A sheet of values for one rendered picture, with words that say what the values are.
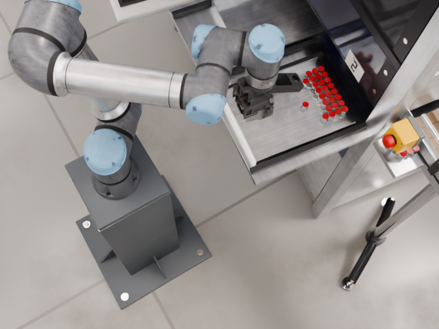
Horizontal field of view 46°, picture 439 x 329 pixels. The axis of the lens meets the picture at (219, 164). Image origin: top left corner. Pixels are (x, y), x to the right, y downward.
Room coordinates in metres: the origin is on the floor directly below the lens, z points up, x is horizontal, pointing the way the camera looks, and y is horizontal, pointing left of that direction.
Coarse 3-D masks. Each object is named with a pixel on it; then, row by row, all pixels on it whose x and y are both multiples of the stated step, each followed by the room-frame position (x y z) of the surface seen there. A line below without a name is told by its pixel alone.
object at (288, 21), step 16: (224, 0) 1.20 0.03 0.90; (240, 0) 1.22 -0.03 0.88; (256, 0) 1.23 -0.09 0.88; (272, 0) 1.23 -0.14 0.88; (288, 0) 1.24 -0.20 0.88; (304, 0) 1.24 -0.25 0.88; (224, 16) 1.15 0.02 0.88; (240, 16) 1.15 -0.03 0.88; (256, 16) 1.16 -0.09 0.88; (272, 16) 1.16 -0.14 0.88; (288, 16) 1.17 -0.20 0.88; (304, 16) 1.17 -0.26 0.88; (288, 32) 1.10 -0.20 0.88; (304, 32) 1.11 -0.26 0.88; (320, 32) 1.09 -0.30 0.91
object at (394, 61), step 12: (360, 0) 0.97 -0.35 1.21; (360, 12) 0.95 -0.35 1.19; (372, 24) 0.90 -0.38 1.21; (384, 36) 0.86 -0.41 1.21; (384, 48) 0.83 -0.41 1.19; (396, 60) 0.79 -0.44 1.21; (360, 84) 0.85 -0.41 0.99; (432, 84) 0.76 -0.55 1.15; (420, 96) 0.75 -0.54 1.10; (432, 96) 0.78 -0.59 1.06
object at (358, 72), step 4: (348, 52) 0.93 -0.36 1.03; (348, 56) 0.92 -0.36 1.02; (352, 56) 0.91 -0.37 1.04; (348, 60) 0.92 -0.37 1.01; (352, 60) 0.90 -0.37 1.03; (356, 60) 0.89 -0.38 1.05; (348, 64) 0.91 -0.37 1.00; (360, 68) 0.87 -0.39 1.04; (352, 72) 0.89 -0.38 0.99; (356, 72) 0.87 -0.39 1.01; (360, 72) 0.86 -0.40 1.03; (356, 76) 0.87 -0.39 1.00; (360, 76) 0.86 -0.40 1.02
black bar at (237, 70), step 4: (308, 40) 1.06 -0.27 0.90; (312, 40) 1.06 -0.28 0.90; (296, 44) 1.04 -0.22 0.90; (300, 44) 1.04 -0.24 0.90; (304, 44) 1.04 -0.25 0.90; (308, 44) 1.04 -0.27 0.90; (312, 44) 1.05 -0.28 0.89; (288, 48) 1.02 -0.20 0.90; (292, 48) 1.02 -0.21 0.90; (296, 48) 1.02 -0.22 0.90; (300, 48) 1.03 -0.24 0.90; (304, 48) 1.04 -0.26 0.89; (284, 52) 1.01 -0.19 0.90; (288, 52) 1.01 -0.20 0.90; (292, 52) 1.02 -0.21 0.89; (284, 56) 1.00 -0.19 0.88; (236, 68) 0.93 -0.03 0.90; (240, 68) 0.93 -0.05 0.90; (244, 68) 0.93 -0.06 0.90; (232, 72) 0.91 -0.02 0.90; (236, 72) 0.92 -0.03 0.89
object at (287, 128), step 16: (304, 64) 0.96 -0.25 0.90; (288, 96) 0.85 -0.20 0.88; (304, 96) 0.86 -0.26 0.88; (288, 112) 0.79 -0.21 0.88; (320, 112) 0.80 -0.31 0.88; (240, 128) 0.71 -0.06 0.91; (256, 128) 0.73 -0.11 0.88; (272, 128) 0.73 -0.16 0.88; (288, 128) 0.74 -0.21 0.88; (304, 128) 0.74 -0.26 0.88; (320, 128) 0.75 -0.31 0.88; (336, 128) 0.75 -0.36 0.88; (256, 144) 0.67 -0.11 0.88; (272, 144) 0.68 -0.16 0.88; (288, 144) 0.68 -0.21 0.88; (304, 144) 0.68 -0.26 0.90; (256, 160) 0.61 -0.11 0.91
